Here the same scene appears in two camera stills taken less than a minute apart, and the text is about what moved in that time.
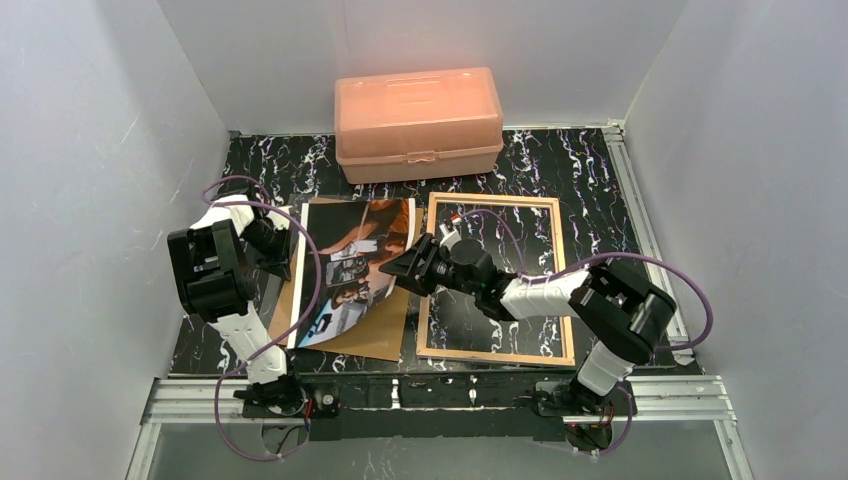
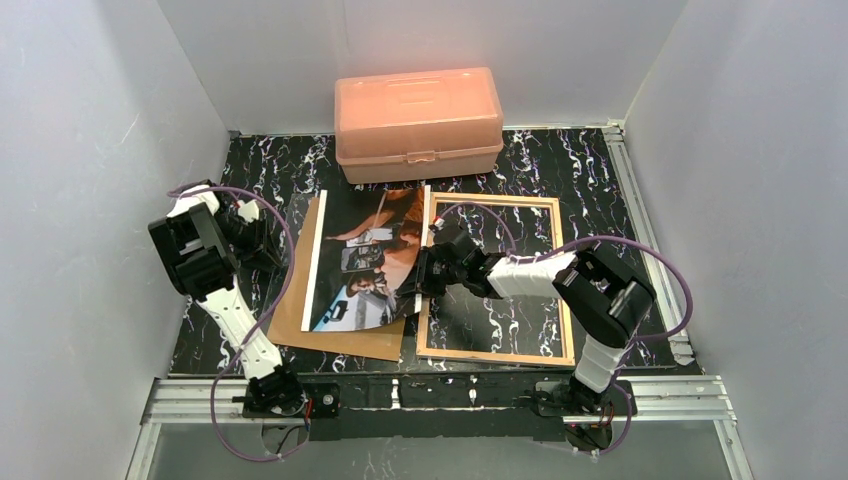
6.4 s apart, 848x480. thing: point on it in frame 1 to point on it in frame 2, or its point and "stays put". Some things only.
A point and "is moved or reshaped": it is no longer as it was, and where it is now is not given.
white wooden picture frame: x=423 y=351 stays put
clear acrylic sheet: x=276 y=293 stays put
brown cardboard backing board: x=417 y=225 to x=380 y=342
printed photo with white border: x=355 y=239 is moved or reshaped
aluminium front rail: x=663 y=400 stays put
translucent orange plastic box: x=421 y=126 stays put
